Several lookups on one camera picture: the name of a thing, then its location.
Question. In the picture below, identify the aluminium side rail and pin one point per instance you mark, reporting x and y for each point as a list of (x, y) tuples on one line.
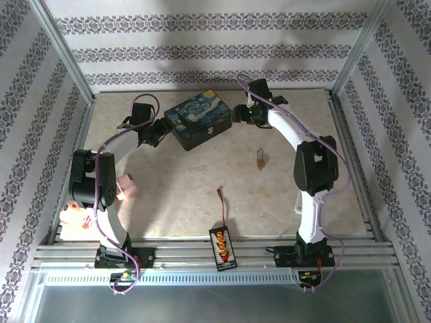
[(353, 151)]

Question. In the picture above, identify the small brass padlock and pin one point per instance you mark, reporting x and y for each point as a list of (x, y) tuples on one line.
[(260, 158)]

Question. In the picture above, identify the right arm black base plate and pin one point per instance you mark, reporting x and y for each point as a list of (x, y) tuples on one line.
[(283, 259)]

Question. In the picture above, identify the pink ribbed box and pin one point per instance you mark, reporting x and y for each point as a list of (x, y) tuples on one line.
[(128, 186)]

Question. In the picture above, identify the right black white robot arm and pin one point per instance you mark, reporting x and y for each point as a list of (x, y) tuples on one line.
[(314, 165)]

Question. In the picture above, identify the aluminium frame post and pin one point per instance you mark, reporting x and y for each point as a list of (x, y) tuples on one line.
[(357, 50), (64, 54)]

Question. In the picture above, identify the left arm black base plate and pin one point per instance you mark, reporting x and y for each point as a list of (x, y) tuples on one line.
[(148, 257)]

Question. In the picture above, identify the starry night painted box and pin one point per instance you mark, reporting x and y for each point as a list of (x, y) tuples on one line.
[(198, 117)]

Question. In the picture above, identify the aluminium front rails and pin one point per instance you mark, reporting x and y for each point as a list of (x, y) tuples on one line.
[(188, 252)]

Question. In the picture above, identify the grey metal sheet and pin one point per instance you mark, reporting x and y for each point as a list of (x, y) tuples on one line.
[(215, 304)]

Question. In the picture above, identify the white printed stand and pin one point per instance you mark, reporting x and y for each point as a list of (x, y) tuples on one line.
[(297, 207)]

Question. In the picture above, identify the black parallel charging board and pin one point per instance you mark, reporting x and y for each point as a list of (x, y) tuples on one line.
[(223, 249)]

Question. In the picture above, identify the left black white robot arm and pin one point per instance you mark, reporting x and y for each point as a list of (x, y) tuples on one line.
[(91, 181)]

